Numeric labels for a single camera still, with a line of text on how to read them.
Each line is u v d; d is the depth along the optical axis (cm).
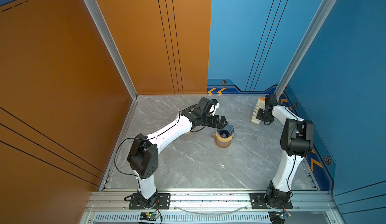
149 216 71
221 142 89
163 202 74
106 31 83
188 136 96
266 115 84
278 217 70
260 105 99
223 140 85
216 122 72
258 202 72
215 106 67
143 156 46
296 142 54
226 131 87
